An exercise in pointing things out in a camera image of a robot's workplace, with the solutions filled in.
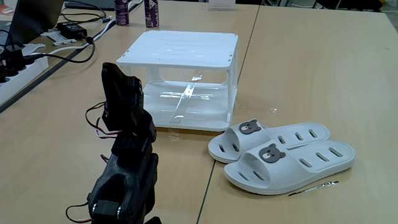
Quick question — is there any white bear slipper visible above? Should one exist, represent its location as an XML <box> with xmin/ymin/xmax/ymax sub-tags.
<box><xmin>208</xmin><ymin>119</ymin><xmax>331</xmax><ymax>164</ymax></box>
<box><xmin>223</xmin><ymin>139</ymin><xmax>357</xmax><ymax>196</ymax></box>

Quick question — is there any white plastic shelf box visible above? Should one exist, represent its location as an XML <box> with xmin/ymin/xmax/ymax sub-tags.
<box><xmin>116</xmin><ymin>30</ymin><xmax>239</xmax><ymax>132</ymax></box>

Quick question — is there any purple drink can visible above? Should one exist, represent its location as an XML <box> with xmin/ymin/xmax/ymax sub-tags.
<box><xmin>144</xmin><ymin>0</ymin><xmax>160</xmax><ymax>29</ymax></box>
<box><xmin>114</xmin><ymin>0</ymin><xmax>130</xmax><ymax>26</ymax></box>

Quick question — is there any thin metal rod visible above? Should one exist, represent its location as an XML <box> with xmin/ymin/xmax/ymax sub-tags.
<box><xmin>288</xmin><ymin>180</ymin><xmax>340</xmax><ymax>197</ymax></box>

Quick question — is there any black power adapter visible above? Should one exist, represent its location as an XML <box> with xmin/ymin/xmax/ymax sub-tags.
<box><xmin>56</xmin><ymin>21</ymin><xmax>88</xmax><ymax>40</ymax></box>

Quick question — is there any white printed plastic part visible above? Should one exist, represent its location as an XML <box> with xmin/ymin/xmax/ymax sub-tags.
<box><xmin>40</xmin><ymin>30</ymin><xmax>77</xmax><ymax>47</ymax></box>

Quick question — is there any white power strip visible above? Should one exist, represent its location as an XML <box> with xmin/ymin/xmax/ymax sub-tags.
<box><xmin>0</xmin><ymin>55</ymin><xmax>50</xmax><ymax>106</ymax></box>

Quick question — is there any black laptop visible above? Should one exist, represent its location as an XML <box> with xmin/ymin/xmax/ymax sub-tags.
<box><xmin>5</xmin><ymin>0</ymin><xmax>65</xmax><ymax>47</ymax></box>

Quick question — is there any black power plug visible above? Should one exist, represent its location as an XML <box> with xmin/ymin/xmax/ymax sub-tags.
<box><xmin>2</xmin><ymin>44</ymin><xmax>28</xmax><ymax>77</ymax></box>

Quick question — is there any black power cable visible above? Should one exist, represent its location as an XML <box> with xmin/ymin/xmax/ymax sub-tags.
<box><xmin>23</xmin><ymin>36</ymin><xmax>96</xmax><ymax>64</ymax></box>

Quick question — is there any white cable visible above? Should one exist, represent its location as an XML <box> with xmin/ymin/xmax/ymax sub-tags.
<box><xmin>30</xmin><ymin>18</ymin><xmax>116</xmax><ymax>57</ymax></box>

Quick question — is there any black looped cable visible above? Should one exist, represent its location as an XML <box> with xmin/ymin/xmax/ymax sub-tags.
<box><xmin>60</xmin><ymin>0</ymin><xmax>108</xmax><ymax>24</ymax></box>

